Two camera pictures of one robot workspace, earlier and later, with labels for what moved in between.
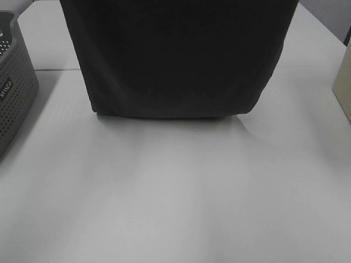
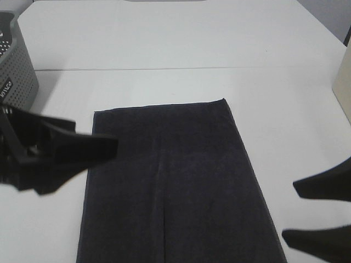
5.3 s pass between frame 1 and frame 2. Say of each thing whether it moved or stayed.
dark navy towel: moved
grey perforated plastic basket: stayed
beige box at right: stayed
